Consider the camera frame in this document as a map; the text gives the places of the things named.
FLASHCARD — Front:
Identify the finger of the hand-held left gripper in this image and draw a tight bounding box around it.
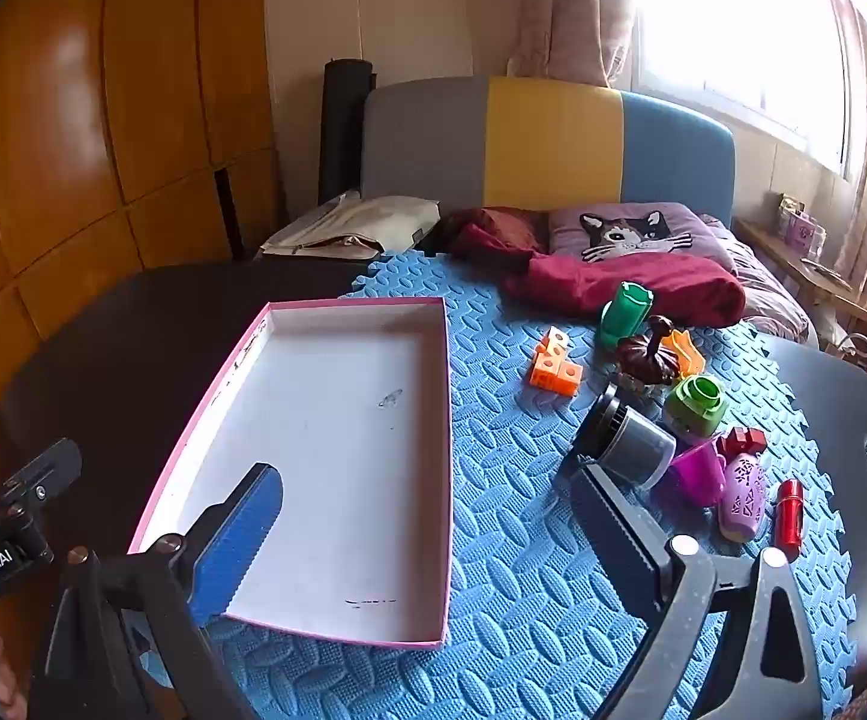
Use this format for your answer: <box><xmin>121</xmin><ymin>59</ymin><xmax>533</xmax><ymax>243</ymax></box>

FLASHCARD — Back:
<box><xmin>2</xmin><ymin>437</ymin><xmax>83</xmax><ymax>518</ymax></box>

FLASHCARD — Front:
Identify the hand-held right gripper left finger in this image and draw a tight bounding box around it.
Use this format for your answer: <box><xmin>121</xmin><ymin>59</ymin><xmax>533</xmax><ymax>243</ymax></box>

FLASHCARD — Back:
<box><xmin>43</xmin><ymin>463</ymin><xmax>284</xmax><ymax>720</ymax></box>

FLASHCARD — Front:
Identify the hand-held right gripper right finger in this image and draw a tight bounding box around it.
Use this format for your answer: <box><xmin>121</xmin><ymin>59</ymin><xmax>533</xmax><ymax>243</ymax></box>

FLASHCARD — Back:
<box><xmin>569</xmin><ymin>461</ymin><xmax>828</xmax><ymax>720</ymax></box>

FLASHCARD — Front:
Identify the grey cylinder container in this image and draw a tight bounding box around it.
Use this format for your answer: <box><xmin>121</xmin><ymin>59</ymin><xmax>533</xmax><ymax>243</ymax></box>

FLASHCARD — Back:
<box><xmin>569</xmin><ymin>384</ymin><xmax>678</xmax><ymax>488</ymax></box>

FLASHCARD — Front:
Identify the purple toy cup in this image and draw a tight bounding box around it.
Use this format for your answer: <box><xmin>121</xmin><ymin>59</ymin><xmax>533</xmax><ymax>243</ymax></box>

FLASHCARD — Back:
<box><xmin>669</xmin><ymin>441</ymin><xmax>728</xmax><ymax>507</ymax></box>

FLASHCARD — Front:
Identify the purple oval patterned toy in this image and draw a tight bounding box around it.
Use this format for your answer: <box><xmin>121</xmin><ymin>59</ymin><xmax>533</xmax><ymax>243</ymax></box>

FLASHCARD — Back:
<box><xmin>718</xmin><ymin>452</ymin><xmax>768</xmax><ymax>545</ymax></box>

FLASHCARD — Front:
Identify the pink cardboard box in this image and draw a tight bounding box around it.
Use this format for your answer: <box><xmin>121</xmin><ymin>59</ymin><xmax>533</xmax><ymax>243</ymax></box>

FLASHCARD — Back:
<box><xmin>128</xmin><ymin>297</ymin><xmax>453</xmax><ymax>650</ymax></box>

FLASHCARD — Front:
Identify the green round toy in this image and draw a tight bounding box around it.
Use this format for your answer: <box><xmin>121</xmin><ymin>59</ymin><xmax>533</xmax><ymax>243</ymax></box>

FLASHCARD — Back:
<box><xmin>662</xmin><ymin>375</ymin><xmax>729</xmax><ymax>443</ymax></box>

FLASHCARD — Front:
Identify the red toy block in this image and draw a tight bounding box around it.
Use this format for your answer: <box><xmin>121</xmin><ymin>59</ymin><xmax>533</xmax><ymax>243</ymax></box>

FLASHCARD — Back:
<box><xmin>716</xmin><ymin>426</ymin><xmax>769</xmax><ymax>466</ymax></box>

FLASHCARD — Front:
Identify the brown pumpkin toy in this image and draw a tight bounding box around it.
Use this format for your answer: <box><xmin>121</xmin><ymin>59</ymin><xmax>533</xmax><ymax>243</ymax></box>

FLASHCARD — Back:
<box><xmin>614</xmin><ymin>315</ymin><xmax>685</xmax><ymax>391</ymax></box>

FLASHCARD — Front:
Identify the orange cube block toy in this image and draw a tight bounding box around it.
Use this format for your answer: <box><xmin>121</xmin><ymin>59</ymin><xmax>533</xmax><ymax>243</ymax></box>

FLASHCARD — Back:
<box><xmin>529</xmin><ymin>326</ymin><xmax>586</xmax><ymax>396</ymax></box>

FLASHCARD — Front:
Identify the red toy cylinder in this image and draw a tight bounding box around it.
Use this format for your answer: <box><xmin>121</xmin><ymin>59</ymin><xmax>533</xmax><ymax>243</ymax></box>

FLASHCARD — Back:
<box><xmin>774</xmin><ymin>480</ymin><xmax>805</xmax><ymax>550</ymax></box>

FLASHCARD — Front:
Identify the orange plastic toy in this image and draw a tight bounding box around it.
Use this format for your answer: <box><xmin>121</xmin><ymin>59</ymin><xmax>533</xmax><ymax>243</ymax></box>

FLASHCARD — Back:
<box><xmin>662</xmin><ymin>328</ymin><xmax>706</xmax><ymax>377</ymax></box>

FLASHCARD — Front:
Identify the green toy bottle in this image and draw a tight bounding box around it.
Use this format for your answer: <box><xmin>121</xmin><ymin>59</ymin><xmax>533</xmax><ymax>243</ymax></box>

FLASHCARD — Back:
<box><xmin>599</xmin><ymin>281</ymin><xmax>655</xmax><ymax>350</ymax></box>

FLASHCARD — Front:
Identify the blue foam mat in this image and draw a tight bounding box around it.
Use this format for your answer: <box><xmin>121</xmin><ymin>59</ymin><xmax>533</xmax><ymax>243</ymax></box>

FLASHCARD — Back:
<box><xmin>200</xmin><ymin>251</ymin><xmax>858</xmax><ymax>720</ymax></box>

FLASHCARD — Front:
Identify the crimson cloth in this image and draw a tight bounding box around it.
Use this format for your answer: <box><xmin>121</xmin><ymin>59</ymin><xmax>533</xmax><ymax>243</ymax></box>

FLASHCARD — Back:
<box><xmin>504</xmin><ymin>253</ymin><xmax>747</xmax><ymax>327</ymax></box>

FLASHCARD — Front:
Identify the pink blanket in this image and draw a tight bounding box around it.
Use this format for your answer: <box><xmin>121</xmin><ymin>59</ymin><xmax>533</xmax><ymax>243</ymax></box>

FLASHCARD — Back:
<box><xmin>703</xmin><ymin>214</ymin><xmax>813</xmax><ymax>346</ymax></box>

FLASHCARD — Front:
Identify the purple cat pillow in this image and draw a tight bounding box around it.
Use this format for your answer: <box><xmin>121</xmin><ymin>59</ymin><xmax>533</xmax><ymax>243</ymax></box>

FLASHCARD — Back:
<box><xmin>549</xmin><ymin>202</ymin><xmax>719</xmax><ymax>263</ymax></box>

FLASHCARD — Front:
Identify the white bag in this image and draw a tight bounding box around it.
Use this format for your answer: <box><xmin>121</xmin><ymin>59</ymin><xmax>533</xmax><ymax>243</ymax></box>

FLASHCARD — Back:
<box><xmin>827</xmin><ymin>322</ymin><xmax>867</xmax><ymax>368</ymax></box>

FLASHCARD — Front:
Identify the maroon cloth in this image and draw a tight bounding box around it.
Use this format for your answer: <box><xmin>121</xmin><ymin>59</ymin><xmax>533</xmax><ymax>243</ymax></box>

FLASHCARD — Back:
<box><xmin>448</xmin><ymin>206</ymin><xmax>550</xmax><ymax>263</ymax></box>

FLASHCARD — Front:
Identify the wooden desk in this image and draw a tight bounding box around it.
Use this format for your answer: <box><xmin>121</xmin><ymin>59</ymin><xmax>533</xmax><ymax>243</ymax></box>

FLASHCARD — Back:
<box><xmin>733</xmin><ymin>217</ymin><xmax>867</xmax><ymax>331</ymax></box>

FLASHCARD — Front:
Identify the beige tote bag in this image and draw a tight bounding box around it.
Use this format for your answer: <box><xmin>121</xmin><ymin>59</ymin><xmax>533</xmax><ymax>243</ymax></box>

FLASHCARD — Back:
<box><xmin>260</xmin><ymin>193</ymin><xmax>442</xmax><ymax>257</ymax></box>

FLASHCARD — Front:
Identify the purple box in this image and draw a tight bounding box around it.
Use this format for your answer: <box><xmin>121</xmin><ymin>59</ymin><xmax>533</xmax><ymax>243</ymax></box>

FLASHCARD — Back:
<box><xmin>785</xmin><ymin>210</ymin><xmax>817</xmax><ymax>250</ymax></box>

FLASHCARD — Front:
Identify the wooden wardrobe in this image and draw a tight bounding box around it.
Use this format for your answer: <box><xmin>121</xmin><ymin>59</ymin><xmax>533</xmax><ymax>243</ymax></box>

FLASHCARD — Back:
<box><xmin>0</xmin><ymin>0</ymin><xmax>288</xmax><ymax>406</ymax></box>

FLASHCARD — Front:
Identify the grey yellow blue headboard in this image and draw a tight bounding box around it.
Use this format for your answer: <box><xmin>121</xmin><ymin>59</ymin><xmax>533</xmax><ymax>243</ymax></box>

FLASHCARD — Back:
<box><xmin>362</xmin><ymin>76</ymin><xmax>736</xmax><ymax>222</ymax></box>

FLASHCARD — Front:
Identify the bright window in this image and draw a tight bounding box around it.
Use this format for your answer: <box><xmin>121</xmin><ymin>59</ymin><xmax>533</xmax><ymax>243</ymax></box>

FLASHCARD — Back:
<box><xmin>628</xmin><ymin>0</ymin><xmax>854</xmax><ymax>181</ymax></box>

